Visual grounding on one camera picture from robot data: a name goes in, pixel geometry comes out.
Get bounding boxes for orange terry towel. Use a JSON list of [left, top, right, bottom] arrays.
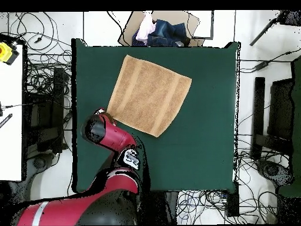
[[106, 54, 193, 138]]

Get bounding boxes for black flat tool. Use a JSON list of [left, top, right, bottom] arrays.
[[0, 113, 13, 129]]

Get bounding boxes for black stand base with caster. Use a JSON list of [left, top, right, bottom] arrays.
[[24, 152, 61, 184], [256, 158, 295, 189]]

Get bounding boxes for white desk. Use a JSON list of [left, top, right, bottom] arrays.
[[0, 44, 24, 182]]

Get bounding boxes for pink garment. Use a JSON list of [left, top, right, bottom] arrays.
[[135, 11, 157, 44]]

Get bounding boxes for blue denim jeans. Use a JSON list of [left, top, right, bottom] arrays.
[[131, 19, 191, 47]]

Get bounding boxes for dark green table cloth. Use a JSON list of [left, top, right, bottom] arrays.
[[71, 38, 240, 194]]

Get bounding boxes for yellow emergency stop button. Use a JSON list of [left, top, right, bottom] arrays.
[[0, 42, 20, 66]]

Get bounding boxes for brown cardboard box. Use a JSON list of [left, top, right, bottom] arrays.
[[118, 10, 205, 47]]

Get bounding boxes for green cloth covered table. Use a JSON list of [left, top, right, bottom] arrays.
[[278, 56, 301, 198]]

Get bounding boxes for black tripod leg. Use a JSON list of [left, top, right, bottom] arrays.
[[249, 10, 301, 46]]

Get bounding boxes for black frame stand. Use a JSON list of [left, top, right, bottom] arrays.
[[23, 67, 72, 155]]

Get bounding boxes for black floor cable tangle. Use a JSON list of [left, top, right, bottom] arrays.
[[176, 150, 283, 224], [8, 11, 72, 95]]

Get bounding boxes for black cable with adapter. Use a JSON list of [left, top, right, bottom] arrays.
[[239, 48, 301, 74]]

